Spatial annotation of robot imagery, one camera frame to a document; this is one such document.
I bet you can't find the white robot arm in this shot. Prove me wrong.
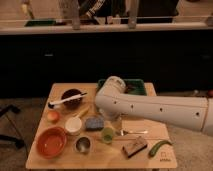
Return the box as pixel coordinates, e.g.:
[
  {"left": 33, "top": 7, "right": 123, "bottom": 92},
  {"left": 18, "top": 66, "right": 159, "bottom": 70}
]
[{"left": 95, "top": 76, "right": 213, "bottom": 137}]

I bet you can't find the white handled dish brush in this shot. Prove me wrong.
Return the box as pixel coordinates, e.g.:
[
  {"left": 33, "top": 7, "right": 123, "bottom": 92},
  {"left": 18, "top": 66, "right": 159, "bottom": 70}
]
[{"left": 48, "top": 93, "right": 87, "bottom": 109}]

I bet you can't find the white cup with wooden handle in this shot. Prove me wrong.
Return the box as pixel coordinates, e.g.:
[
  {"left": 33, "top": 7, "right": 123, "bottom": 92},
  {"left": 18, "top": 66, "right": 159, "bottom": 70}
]
[{"left": 65, "top": 106, "right": 90, "bottom": 135}]

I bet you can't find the black chair base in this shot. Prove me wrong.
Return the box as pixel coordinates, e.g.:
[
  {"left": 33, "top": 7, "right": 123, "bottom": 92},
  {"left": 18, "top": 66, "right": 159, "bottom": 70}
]
[{"left": 0, "top": 103, "right": 30, "bottom": 158}]

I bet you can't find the orange fruit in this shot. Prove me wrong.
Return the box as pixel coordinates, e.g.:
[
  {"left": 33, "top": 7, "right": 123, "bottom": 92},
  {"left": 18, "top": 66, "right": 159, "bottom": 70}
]
[{"left": 47, "top": 111, "right": 60, "bottom": 123}]

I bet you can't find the green plastic cup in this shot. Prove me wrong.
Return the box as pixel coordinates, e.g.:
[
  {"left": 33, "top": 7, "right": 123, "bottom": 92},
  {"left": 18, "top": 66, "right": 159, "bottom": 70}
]
[{"left": 101, "top": 127, "right": 115, "bottom": 144}]

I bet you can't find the small steel cup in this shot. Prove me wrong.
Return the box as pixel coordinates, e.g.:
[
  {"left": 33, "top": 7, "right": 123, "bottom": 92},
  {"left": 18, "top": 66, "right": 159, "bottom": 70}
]
[{"left": 76, "top": 137, "right": 91, "bottom": 154}]

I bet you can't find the green plastic tray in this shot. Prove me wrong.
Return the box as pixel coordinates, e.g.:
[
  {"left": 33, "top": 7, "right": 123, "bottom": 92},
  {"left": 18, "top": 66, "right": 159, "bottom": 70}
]
[{"left": 96, "top": 77, "right": 146, "bottom": 95}]

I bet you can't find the red bowl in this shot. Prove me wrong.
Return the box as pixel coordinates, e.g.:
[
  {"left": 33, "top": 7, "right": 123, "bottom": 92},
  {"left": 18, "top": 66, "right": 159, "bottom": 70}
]
[{"left": 36, "top": 127, "right": 67, "bottom": 159}]

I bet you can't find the metal fork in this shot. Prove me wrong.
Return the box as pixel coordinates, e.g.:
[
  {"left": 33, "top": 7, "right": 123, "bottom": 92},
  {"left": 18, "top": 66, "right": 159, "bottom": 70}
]
[{"left": 117, "top": 130, "right": 148, "bottom": 136}]

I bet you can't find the dark brown bowl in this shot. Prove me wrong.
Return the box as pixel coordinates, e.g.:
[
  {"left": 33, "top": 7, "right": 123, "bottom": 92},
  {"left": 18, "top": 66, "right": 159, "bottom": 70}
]
[{"left": 61, "top": 88, "right": 84, "bottom": 109}]

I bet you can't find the green cucumber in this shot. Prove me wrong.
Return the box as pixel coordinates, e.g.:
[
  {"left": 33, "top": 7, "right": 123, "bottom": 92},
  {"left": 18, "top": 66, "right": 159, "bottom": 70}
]
[{"left": 148, "top": 140, "right": 171, "bottom": 158}]

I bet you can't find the blue sponge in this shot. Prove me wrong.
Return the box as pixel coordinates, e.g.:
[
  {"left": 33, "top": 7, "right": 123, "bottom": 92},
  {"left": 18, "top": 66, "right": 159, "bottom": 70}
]
[{"left": 85, "top": 117, "right": 104, "bottom": 131}]

